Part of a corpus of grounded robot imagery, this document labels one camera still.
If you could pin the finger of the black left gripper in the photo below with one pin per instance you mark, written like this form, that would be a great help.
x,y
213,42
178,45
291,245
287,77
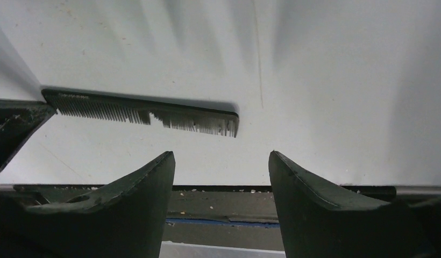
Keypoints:
x,y
18,121

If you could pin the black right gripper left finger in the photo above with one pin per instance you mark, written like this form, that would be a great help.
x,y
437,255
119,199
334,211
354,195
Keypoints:
x,y
74,228

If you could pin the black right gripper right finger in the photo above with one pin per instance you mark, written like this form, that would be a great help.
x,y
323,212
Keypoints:
x,y
321,219

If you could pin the small black comb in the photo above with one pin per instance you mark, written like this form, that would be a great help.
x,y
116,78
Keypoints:
x,y
140,111

